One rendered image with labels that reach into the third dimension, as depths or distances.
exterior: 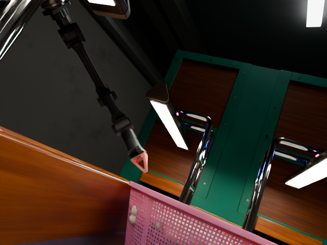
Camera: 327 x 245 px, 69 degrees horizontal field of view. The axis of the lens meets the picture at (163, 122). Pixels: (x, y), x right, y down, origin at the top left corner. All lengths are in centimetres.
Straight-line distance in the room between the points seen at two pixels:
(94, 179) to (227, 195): 119
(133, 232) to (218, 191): 113
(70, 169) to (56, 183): 2
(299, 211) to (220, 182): 43
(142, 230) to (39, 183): 16
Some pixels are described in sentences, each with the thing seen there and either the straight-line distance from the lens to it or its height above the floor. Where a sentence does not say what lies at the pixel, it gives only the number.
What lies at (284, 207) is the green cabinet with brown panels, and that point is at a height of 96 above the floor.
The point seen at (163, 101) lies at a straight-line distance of 79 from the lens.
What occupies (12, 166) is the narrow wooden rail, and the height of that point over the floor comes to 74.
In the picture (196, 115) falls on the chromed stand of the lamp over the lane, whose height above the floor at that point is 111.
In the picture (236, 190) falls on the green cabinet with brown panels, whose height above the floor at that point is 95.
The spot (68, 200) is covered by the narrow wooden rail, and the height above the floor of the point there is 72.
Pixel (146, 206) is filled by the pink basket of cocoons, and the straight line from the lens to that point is 34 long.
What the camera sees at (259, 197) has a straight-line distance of 90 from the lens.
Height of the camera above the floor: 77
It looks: 15 degrees up
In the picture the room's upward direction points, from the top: 23 degrees clockwise
